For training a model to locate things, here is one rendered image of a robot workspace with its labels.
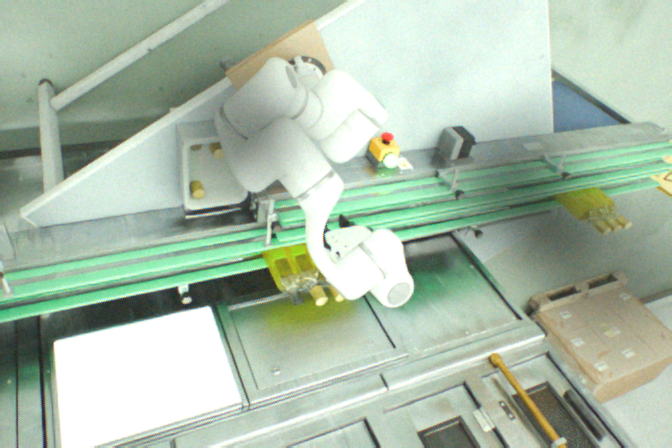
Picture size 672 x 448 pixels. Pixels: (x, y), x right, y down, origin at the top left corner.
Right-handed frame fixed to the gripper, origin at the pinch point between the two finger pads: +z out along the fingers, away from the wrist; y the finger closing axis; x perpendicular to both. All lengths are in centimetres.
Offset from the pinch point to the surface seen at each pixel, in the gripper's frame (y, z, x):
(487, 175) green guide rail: 72, 30, -9
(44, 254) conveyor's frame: -62, 37, -15
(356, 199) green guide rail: 21.7, 28.6, -9.5
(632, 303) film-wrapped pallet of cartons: 406, 147, -234
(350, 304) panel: 16.5, 18.4, -39.1
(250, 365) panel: -18.1, 7.9, -42.1
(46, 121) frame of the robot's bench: -58, 91, 4
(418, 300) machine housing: 41, 17, -43
